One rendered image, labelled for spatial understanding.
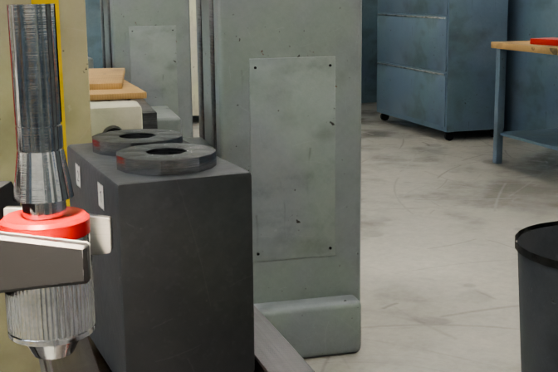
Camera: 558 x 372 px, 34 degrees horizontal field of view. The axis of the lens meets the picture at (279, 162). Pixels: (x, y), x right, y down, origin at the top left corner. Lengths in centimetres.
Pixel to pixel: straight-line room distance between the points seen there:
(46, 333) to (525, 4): 756
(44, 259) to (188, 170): 33
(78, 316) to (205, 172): 32
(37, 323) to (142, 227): 29
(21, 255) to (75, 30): 171
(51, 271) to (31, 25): 12
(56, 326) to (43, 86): 13
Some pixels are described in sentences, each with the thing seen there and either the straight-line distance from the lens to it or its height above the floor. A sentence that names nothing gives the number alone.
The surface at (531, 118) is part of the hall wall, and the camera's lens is 792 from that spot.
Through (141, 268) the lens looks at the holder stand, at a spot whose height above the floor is 105.
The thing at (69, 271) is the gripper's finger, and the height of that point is 114.
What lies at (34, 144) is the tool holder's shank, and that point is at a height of 120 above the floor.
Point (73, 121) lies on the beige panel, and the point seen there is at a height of 98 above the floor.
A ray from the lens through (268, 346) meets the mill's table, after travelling 92.
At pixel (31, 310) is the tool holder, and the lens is 50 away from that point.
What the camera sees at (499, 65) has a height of 72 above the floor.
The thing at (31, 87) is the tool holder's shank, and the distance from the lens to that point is 49.
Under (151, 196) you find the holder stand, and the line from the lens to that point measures 77.
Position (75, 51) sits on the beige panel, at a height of 114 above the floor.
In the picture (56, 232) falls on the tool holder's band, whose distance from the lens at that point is 49.
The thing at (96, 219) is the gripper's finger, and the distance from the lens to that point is 53.
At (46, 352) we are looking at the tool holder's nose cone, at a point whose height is 109.
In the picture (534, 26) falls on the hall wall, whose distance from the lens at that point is 786.
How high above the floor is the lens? 128
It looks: 11 degrees down
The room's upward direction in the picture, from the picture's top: 1 degrees counter-clockwise
